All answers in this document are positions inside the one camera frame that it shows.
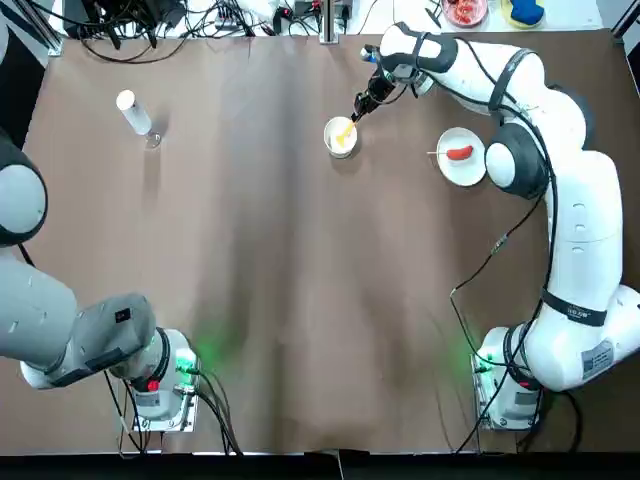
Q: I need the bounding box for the red sausage on stick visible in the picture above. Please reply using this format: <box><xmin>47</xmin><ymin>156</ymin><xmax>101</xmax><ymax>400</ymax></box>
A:
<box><xmin>426</xmin><ymin>145</ymin><xmax>475</xmax><ymax>162</ymax></box>

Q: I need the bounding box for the white plate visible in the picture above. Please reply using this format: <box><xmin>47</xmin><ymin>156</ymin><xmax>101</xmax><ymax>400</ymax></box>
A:
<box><xmin>436</xmin><ymin>126</ymin><xmax>489</xmax><ymax>188</ymax></box>

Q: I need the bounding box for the yellow oil brush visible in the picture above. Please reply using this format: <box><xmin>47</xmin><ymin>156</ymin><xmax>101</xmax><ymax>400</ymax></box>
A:
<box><xmin>335</xmin><ymin>113</ymin><xmax>360</xmax><ymax>144</ymax></box>

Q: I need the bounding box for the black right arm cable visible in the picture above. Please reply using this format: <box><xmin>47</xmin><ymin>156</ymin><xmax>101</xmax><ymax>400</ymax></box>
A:
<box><xmin>447</xmin><ymin>34</ymin><xmax>584</xmax><ymax>455</ymax></box>

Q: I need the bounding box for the black power brick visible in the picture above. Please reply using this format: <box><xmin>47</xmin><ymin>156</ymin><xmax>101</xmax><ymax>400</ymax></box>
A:
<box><xmin>149</xmin><ymin>0</ymin><xmax>187</xmax><ymax>26</ymax></box>

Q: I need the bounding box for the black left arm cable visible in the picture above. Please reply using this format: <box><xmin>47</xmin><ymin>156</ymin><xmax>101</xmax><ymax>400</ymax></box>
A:
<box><xmin>102</xmin><ymin>367</ymin><xmax>245</xmax><ymax>457</ymax></box>

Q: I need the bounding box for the white bowl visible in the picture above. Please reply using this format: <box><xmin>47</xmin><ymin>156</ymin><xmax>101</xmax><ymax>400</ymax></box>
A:
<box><xmin>322</xmin><ymin>116</ymin><xmax>361</xmax><ymax>160</ymax></box>

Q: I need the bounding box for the black table cable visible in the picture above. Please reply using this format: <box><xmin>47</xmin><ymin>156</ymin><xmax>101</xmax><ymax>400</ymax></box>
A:
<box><xmin>79</xmin><ymin>34</ymin><xmax>189</xmax><ymax>65</ymax></box>

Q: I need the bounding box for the grey hub with red plugs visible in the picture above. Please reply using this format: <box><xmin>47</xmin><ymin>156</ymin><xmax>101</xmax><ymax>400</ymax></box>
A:
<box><xmin>214</xmin><ymin>3</ymin><xmax>242</xmax><ymax>27</ymax></box>

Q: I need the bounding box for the aluminium frame post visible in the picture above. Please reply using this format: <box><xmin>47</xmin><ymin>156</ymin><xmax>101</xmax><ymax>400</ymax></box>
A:
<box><xmin>610</xmin><ymin>0</ymin><xmax>640</xmax><ymax>39</ymax></box>
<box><xmin>0</xmin><ymin>0</ymin><xmax>65</xmax><ymax>57</ymax></box>
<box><xmin>319</xmin><ymin>0</ymin><xmax>342</xmax><ymax>45</ymax></box>

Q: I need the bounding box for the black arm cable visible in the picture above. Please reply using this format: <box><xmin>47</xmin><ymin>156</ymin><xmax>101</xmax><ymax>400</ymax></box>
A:
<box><xmin>102</xmin><ymin>367</ymin><xmax>245</xmax><ymax>457</ymax></box>
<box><xmin>447</xmin><ymin>34</ymin><xmax>584</xmax><ymax>455</ymax></box>

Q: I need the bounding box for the blue and yellow toy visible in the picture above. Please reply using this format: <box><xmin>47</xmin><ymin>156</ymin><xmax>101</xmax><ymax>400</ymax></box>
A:
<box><xmin>501</xmin><ymin>0</ymin><xmax>546</xmax><ymax>27</ymax></box>

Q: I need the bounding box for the pink plate of food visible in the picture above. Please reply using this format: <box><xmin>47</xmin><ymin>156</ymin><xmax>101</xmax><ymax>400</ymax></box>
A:
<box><xmin>441</xmin><ymin>0</ymin><xmax>490</xmax><ymax>27</ymax></box>

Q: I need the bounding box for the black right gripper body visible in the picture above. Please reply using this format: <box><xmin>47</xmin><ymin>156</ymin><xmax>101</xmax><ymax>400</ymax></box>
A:
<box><xmin>367</xmin><ymin>66</ymin><xmax>402</xmax><ymax>105</ymax></box>

